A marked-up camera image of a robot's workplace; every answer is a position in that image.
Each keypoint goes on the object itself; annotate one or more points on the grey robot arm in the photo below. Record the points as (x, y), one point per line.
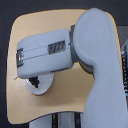
(93, 44)

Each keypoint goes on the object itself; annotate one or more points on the white table base frame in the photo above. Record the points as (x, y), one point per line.
(59, 120)

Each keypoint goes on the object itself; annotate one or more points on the white round plate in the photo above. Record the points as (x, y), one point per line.
(45, 81)

